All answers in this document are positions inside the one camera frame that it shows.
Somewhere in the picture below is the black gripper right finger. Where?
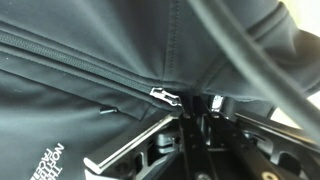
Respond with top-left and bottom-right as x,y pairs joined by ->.
199,94 -> 320,180

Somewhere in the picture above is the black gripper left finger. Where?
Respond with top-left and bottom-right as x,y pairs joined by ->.
83,95 -> 208,180

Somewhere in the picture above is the silver zipper pull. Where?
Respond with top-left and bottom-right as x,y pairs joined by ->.
148,86 -> 184,108

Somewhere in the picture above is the black vest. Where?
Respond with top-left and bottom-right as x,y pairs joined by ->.
0,0 -> 320,180

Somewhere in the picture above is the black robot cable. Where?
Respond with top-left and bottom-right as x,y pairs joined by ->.
185,0 -> 320,145

